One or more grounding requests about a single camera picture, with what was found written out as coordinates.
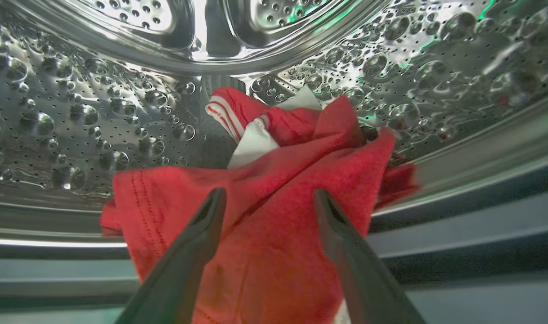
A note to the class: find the white washing machine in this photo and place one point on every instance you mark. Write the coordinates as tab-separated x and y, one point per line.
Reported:
481	270

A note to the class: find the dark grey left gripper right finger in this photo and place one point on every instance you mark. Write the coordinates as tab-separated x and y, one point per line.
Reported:
364	279

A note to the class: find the red white garment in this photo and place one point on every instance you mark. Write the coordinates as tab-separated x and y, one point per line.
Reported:
274	180

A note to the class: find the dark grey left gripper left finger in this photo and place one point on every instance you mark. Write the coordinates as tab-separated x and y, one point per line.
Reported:
179	270

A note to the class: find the steel perforated washer drum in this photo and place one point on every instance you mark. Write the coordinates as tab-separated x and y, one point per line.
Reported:
76	112

